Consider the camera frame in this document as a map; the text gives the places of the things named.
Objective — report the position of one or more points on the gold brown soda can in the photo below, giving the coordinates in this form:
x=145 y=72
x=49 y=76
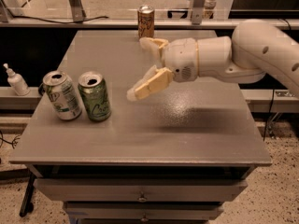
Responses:
x=145 y=18

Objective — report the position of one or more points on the metal bracket post right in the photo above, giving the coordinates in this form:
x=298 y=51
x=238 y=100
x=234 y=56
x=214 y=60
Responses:
x=197 y=11

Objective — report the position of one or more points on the metal bracket post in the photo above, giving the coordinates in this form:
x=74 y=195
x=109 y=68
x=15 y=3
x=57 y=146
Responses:
x=78 y=13
x=197 y=11

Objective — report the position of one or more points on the metal bracket post left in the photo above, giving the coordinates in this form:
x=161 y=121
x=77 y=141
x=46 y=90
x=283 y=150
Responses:
x=78 y=13

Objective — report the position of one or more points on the lower grey drawer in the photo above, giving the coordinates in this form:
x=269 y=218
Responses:
x=144 y=211

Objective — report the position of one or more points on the white pump lotion bottle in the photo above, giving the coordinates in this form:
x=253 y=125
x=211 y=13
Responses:
x=16 y=81

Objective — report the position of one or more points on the green soda can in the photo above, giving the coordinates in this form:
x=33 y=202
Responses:
x=92 y=88

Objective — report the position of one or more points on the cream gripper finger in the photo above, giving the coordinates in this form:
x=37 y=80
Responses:
x=155 y=80
x=154 y=46

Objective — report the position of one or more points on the grey drawer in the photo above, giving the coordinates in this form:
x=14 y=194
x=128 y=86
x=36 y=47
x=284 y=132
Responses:
x=141 y=190
x=144 y=211

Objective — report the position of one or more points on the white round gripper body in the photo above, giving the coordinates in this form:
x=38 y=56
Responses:
x=180 y=59

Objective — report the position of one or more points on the black table leg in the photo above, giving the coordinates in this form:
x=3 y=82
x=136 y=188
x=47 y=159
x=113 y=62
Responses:
x=27 y=206

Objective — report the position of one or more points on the white green 7up can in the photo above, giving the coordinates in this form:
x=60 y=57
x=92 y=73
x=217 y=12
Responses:
x=61 y=92

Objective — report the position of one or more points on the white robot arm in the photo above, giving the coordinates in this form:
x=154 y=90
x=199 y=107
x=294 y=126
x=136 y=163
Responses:
x=255 y=49

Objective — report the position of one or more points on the upper grey drawer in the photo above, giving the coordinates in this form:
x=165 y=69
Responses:
x=141 y=190

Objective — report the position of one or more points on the grey drawer cabinet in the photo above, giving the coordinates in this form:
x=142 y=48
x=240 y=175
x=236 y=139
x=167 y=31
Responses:
x=194 y=130

